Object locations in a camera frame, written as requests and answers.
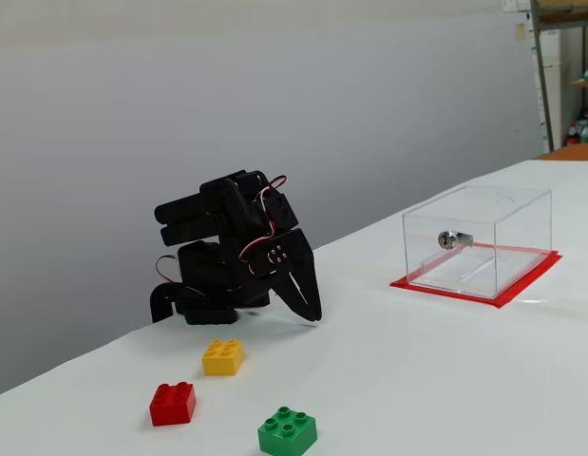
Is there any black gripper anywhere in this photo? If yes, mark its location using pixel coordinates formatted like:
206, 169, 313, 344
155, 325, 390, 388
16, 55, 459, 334
249, 227, 324, 325

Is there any green lego brick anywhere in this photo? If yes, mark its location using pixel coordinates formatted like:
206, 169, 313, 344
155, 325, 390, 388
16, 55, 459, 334
256, 406, 319, 456

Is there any yellow lego brick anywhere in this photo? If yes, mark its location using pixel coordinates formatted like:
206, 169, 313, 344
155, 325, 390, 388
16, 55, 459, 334
200, 338, 246, 377

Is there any red lego brick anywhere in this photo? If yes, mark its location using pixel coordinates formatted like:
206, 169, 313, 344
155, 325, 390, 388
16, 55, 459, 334
148, 381, 198, 428

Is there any transparent acrylic box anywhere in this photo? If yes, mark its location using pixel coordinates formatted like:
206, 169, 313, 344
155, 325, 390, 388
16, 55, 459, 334
401, 183, 554, 300

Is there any black table clamp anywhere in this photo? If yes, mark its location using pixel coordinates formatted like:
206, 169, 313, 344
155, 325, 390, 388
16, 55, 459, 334
150, 283, 181, 325

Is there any red tape square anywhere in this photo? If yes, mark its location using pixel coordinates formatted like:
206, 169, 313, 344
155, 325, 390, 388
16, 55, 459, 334
389, 241, 563, 311

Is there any silver cam lock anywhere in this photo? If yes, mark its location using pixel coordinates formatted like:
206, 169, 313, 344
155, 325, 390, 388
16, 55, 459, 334
437, 230, 475, 251

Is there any orange wooden table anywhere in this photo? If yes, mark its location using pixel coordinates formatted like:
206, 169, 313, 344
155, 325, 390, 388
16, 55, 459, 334
535, 143, 588, 162

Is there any metal shelf rack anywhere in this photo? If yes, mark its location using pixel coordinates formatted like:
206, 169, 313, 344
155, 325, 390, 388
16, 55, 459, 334
529, 0, 588, 153

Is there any white cabinet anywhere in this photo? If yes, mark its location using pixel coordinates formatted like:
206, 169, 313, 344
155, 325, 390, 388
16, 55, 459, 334
530, 28, 561, 143

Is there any red white black servo cable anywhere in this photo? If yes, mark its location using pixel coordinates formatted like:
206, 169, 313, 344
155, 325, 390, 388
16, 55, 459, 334
155, 255, 183, 286
238, 175, 289, 276

